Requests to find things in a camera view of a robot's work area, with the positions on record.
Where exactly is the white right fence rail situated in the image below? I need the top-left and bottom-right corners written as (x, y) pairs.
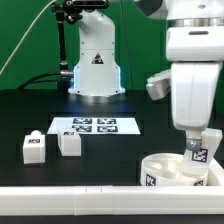
top-left (208, 159), bottom-right (224, 187)

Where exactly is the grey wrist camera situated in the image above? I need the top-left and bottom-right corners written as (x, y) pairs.
top-left (146, 70), bottom-right (171, 100)

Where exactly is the white fence rail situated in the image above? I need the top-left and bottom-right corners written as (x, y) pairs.
top-left (0, 186), bottom-right (224, 216)
top-left (208, 159), bottom-right (224, 187)

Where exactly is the white fiducial marker sheet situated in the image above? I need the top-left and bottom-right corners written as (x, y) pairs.
top-left (48, 117), bottom-right (140, 135)

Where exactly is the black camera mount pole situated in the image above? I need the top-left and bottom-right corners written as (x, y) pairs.
top-left (52, 0), bottom-right (113, 97)

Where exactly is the white round stool seat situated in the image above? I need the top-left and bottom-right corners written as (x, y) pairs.
top-left (140, 153), bottom-right (208, 187)

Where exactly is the white front fence rail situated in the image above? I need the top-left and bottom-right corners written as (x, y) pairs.
top-left (0, 186), bottom-right (224, 216)

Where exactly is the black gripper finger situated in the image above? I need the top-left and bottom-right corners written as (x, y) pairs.
top-left (186, 130), bottom-right (202, 151)

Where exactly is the black cable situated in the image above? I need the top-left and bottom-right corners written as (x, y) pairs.
top-left (17, 72), bottom-right (73, 90)

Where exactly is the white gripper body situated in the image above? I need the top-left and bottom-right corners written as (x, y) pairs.
top-left (171, 62), bottom-right (222, 131)

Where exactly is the white cable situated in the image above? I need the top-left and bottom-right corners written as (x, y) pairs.
top-left (0, 0), bottom-right (58, 77)

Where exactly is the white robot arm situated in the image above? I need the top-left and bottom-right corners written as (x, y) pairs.
top-left (70, 0), bottom-right (224, 151)

